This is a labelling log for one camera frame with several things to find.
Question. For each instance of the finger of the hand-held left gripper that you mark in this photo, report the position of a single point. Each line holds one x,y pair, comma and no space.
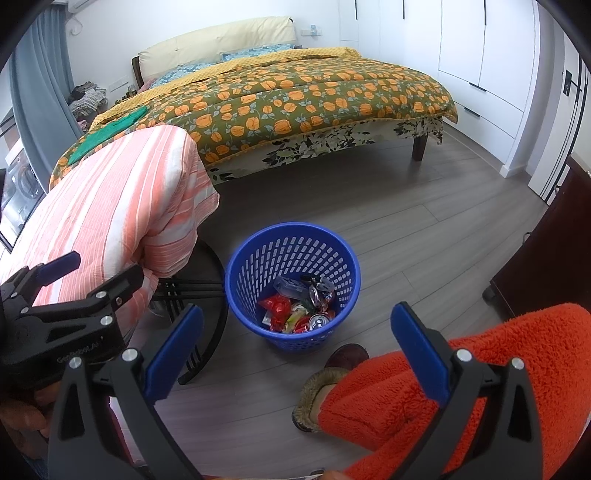
60,267
120,286

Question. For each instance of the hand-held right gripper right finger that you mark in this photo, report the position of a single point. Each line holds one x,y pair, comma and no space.
420,355

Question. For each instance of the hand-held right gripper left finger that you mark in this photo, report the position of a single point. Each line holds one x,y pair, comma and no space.
173,355

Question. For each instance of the red drink can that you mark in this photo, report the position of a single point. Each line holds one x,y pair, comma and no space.
318,322

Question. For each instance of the red orange snack packet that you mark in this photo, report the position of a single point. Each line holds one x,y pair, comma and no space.
277,309

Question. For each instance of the crushed silver can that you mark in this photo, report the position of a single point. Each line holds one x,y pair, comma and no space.
318,297

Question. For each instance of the blue plastic wastebasket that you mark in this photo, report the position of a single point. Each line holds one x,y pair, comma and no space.
249,258

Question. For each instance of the yellow green snack packet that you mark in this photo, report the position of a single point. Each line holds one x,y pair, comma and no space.
295,321

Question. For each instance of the person's left hand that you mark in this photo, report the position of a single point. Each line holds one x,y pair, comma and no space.
23,415

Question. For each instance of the brown fuzzy slipper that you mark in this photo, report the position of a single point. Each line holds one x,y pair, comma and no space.
346,357

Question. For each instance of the pink striped tablecloth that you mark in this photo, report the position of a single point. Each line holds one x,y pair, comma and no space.
115,198

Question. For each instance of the orange fleece pants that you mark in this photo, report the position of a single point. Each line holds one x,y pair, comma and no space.
508,332

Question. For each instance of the grey washing machine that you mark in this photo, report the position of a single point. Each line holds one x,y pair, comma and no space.
21,180

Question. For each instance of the folded green cloth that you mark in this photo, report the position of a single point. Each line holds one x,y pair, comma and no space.
111,129

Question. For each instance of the pile of clothes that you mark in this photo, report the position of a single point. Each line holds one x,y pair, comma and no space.
87,99

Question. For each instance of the grey blue curtain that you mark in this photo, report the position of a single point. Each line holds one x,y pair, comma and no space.
41,92

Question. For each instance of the blue floral pillow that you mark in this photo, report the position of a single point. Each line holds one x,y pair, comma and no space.
184,71
258,50

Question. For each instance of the leaf print bed sheet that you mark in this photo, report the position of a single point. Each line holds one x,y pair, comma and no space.
323,143

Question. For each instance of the cream headboard cushion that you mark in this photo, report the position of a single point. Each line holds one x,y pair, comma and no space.
207,46

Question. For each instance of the white air conditioner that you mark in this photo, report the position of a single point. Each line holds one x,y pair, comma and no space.
78,4

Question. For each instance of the yellow blanket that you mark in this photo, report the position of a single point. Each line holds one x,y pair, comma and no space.
277,57

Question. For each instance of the white wardrobe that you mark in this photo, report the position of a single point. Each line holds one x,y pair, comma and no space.
485,46

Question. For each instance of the black metal table frame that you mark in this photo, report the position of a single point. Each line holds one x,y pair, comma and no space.
194,288

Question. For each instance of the white wall switch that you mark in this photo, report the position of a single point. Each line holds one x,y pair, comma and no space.
117,84

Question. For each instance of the white wall socket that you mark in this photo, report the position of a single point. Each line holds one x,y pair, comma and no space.
310,31

